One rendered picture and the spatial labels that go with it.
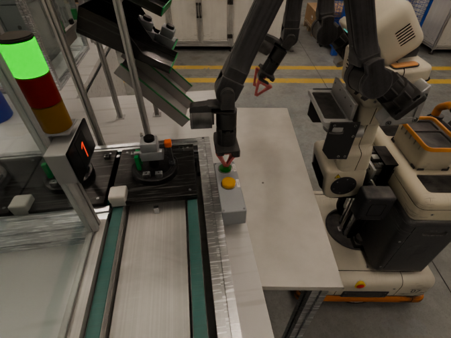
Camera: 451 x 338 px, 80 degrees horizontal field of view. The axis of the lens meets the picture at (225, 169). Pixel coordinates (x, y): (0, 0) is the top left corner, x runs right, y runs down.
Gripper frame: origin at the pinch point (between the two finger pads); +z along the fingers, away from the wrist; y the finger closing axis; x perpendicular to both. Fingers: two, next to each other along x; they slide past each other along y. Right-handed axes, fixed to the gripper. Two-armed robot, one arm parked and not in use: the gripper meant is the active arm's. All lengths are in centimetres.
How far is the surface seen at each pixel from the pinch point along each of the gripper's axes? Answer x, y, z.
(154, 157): -21.0, 1.2, -6.3
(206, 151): -5.5, -9.5, 1.5
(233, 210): -0.3, 17.5, 1.5
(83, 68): -75, -117, 12
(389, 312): 85, 20, 97
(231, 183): 0.5, 8.2, 0.3
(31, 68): -32, 20, -40
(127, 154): -31.5, -10.0, 0.6
